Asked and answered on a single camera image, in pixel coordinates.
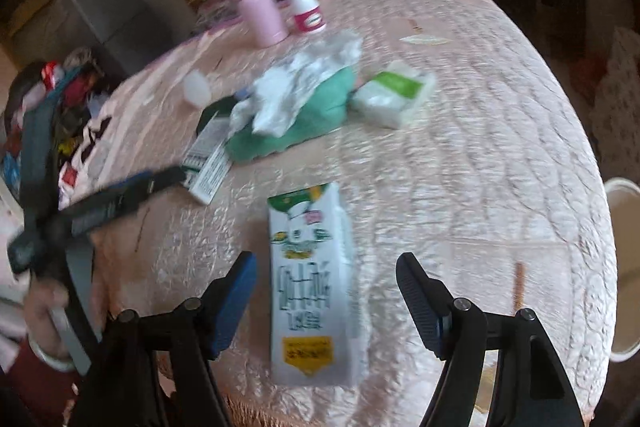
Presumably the green towel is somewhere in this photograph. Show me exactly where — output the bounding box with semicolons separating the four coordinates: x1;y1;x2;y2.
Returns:
225;64;358;165

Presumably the pink thermos bottle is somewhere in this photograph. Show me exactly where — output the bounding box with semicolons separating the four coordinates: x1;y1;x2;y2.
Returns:
227;0;288;48

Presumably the white plastic bag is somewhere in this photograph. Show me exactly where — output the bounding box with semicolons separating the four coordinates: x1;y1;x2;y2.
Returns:
230;32;363;138

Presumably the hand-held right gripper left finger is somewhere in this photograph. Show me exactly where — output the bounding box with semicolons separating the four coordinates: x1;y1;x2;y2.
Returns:
70;251;258;427

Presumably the white bangle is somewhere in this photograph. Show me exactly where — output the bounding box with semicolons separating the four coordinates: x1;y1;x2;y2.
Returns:
27;336;77;373

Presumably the dark green snack packet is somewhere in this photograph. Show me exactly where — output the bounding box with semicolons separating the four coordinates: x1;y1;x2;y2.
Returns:
181;98;243;172

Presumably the small translucent plastic cup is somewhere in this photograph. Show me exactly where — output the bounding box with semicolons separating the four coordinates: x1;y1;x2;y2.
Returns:
182;72;211;108

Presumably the tissue packet with green label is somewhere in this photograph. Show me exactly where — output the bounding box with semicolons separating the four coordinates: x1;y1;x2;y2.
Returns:
350;59;437;129

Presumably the white printed tube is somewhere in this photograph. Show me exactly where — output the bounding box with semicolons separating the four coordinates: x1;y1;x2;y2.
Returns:
189;114;232;206

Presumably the cream floral sofa cover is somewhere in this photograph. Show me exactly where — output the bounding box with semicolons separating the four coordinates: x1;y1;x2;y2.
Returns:
587;27;640;178

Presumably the white milk carton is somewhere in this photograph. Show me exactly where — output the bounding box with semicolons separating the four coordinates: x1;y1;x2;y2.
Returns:
267;183;366;388

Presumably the white pill bottle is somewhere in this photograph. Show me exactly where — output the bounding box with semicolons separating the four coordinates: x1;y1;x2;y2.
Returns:
280;0;328;34

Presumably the person's left hand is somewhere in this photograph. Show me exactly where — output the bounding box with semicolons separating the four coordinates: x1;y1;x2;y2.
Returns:
24;278;71;348

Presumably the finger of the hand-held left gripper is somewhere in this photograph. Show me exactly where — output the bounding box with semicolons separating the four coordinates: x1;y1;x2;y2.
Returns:
20;97;63;228
62;166;187;235

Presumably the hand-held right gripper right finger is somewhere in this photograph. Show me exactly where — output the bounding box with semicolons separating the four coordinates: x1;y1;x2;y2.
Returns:
396;252;586;427

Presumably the grey metal cabinet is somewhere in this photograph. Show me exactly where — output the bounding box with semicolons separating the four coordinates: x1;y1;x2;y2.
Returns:
62;0;198;75

